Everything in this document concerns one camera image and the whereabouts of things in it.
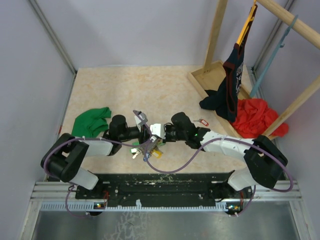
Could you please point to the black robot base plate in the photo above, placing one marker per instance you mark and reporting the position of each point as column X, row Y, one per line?
column 211, row 186

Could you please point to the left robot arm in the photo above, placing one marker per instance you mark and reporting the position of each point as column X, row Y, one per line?
column 64, row 159

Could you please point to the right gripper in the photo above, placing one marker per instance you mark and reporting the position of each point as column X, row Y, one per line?
column 166, row 128

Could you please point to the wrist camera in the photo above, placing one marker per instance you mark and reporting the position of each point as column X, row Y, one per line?
column 140, row 118
column 158, row 130

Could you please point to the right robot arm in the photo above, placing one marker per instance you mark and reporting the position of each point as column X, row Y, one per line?
column 264, row 162

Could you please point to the red cloth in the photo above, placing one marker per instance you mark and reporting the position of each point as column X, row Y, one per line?
column 254, row 116

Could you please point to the yellow clothes hanger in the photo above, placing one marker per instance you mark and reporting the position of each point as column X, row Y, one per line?
column 249, row 19

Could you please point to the large metal keyring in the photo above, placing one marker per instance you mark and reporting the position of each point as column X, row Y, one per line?
column 153, row 143

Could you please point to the wooden clothes rack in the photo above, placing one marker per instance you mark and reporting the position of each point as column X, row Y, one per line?
column 211, row 74

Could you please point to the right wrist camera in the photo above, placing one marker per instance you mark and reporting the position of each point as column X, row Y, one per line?
column 158, row 130

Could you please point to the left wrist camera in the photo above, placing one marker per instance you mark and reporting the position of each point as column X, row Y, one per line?
column 140, row 118

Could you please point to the bunch of tagged keys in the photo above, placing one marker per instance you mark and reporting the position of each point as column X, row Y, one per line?
column 141, row 151

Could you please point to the blue clothes hanger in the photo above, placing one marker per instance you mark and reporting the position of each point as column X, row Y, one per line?
column 280, row 44

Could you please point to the dark navy jersey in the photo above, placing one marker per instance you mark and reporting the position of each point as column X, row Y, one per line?
column 224, row 100

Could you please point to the green cloth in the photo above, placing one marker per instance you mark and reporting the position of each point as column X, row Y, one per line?
column 91, row 123

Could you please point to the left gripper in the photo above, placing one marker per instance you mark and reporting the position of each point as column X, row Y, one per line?
column 145, row 134

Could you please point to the aluminium frame rail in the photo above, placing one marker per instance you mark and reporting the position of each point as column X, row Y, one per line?
column 55, row 196

